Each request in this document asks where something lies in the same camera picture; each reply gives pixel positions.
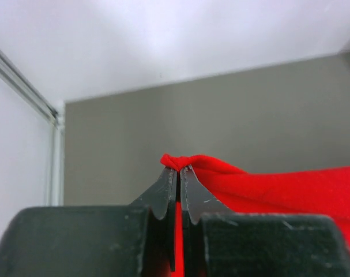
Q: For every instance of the red t shirt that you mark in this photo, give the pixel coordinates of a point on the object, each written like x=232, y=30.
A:
x=324, y=191

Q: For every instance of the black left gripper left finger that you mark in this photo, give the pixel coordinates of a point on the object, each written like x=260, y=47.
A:
x=118, y=240

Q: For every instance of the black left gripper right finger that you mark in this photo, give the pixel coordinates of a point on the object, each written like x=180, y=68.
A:
x=220, y=242

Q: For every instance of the aluminium frame post left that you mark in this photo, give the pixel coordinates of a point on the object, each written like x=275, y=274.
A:
x=56, y=120

